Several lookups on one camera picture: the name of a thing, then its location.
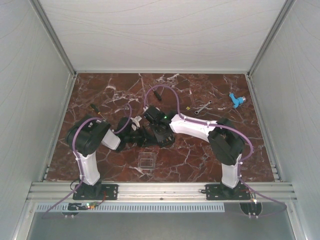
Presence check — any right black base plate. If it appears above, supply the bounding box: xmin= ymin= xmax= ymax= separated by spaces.
xmin=200 ymin=182 xmax=251 ymax=201

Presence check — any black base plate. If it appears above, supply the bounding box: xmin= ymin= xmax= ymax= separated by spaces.
xmin=200 ymin=182 xmax=251 ymax=201
xmin=72 ymin=182 xmax=119 ymax=201

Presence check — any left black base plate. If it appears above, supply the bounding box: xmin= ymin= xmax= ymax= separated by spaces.
xmin=72 ymin=182 xmax=119 ymax=201

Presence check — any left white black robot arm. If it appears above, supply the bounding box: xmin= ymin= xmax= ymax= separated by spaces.
xmin=65 ymin=114 xmax=144 ymax=199

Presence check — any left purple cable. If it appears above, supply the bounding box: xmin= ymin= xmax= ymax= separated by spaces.
xmin=41 ymin=102 xmax=133 ymax=220

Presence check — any silver wrench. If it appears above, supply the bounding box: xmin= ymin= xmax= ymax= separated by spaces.
xmin=194 ymin=100 xmax=212 ymax=115

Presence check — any yellow black screwdriver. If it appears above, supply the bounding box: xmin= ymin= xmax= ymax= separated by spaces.
xmin=90 ymin=103 xmax=105 ymax=120

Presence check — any blue plastic fitting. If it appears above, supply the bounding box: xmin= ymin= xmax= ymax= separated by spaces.
xmin=229 ymin=93 xmax=247 ymax=109

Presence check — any clear plastic fuse box cover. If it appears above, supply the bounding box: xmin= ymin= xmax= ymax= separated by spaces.
xmin=138 ymin=152 xmax=157 ymax=170

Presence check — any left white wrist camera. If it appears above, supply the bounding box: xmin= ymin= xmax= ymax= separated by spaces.
xmin=130 ymin=116 xmax=142 ymax=131

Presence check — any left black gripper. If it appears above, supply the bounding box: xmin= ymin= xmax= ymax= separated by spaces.
xmin=125 ymin=125 xmax=160 ymax=149

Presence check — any black fuse box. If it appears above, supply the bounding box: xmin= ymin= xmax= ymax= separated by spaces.
xmin=157 ymin=134 xmax=175 ymax=148

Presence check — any small black screwdriver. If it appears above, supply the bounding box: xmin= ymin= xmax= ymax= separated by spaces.
xmin=152 ymin=88 xmax=162 ymax=102

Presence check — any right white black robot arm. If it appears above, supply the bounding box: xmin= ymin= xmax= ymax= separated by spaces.
xmin=143 ymin=106 xmax=245 ymax=199

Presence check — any grey slotted cable duct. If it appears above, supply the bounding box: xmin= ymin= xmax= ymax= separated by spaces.
xmin=50 ymin=202 xmax=225 ymax=213

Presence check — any aluminium mounting rail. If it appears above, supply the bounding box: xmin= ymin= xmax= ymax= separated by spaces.
xmin=26 ymin=181 xmax=297 ymax=203

